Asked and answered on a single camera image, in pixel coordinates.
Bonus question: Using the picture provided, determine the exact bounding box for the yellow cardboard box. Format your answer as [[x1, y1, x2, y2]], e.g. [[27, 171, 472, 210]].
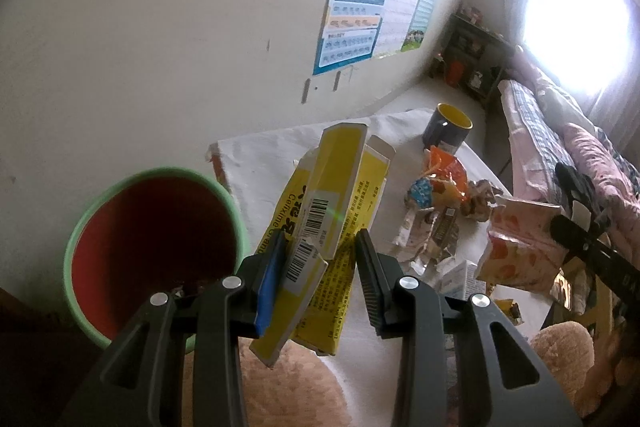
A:
[[248, 122, 397, 368]]

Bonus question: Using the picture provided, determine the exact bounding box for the white pouch yellow label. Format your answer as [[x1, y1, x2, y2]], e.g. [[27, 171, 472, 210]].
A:
[[392, 206, 436, 253]]

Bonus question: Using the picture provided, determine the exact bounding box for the black object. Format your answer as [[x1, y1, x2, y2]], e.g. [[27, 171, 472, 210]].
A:
[[555, 162, 601, 228]]

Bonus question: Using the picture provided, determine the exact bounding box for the plaid bed mattress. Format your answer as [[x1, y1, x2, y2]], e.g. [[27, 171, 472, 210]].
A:
[[497, 78, 576, 212]]

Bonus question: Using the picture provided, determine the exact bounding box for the brown white snack wrapper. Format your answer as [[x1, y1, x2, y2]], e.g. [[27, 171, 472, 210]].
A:
[[462, 178, 506, 223]]

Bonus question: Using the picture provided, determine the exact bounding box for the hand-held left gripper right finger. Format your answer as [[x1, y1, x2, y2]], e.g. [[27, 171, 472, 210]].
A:
[[354, 228, 586, 427]]

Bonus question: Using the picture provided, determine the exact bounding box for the dark storage shelf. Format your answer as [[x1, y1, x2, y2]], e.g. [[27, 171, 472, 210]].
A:
[[440, 13, 516, 102]]

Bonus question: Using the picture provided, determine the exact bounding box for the dark mug yellow inside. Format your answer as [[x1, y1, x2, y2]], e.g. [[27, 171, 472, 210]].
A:
[[422, 103, 473, 155]]

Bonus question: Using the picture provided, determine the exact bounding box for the tan plush toy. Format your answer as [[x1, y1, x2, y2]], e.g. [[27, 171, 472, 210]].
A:
[[180, 321, 597, 427]]

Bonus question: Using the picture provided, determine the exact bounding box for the green-rimmed red bin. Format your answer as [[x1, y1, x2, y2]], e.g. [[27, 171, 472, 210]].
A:
[[64, 166, 251, 354]]

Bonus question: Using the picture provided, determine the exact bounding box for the shiny gold packet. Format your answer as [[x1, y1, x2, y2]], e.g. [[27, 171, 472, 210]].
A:
[[549, 269, 573, 308]]

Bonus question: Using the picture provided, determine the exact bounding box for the bright window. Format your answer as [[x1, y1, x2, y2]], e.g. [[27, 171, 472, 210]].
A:
[[520, 0, 633, 95]]

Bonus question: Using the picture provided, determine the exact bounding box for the pink heart-print packet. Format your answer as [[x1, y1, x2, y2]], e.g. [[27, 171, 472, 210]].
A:
[[475, 194, 566, 293]]

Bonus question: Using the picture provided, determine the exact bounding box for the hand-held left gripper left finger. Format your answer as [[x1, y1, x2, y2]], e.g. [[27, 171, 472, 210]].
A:
[[60, 234, 291, 427]]

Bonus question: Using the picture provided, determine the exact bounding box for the orange snack bag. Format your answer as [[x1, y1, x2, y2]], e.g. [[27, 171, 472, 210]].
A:
[[405, 146, 471, 208]]

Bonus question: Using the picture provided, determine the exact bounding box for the small white box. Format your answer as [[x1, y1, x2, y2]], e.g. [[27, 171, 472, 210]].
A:
[[439, 258, 482, 299]]

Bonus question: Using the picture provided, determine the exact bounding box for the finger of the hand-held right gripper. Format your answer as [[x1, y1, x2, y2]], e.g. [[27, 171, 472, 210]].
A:
[[550, 213, 616, 268]]

